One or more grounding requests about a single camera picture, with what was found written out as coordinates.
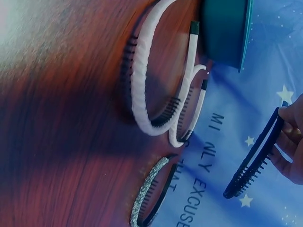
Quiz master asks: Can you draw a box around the dark blue toothed headband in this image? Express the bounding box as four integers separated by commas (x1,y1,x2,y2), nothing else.
223,101,290,199

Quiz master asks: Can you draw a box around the wide white fabric headband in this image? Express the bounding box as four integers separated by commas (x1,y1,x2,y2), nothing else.
120,0,202,137

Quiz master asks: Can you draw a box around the thin white fabric headband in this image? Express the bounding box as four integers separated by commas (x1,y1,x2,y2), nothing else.
168,63,210,148

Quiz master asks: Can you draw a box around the person's right hand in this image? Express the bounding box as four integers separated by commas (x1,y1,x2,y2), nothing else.
269,93,303,192

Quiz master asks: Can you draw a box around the teal round container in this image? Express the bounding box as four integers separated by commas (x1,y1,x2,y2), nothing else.
198,0,254,74

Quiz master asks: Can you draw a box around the rhinestone headband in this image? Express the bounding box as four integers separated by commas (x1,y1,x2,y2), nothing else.
129,153,178,227

